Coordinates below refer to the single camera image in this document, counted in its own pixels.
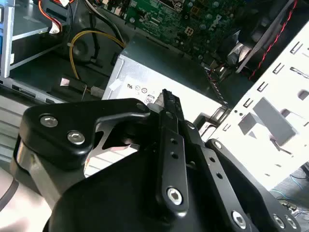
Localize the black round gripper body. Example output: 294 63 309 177
43 145 232 232

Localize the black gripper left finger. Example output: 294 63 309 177
11 89 191 215

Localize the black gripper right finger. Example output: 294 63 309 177
171 93 302 232

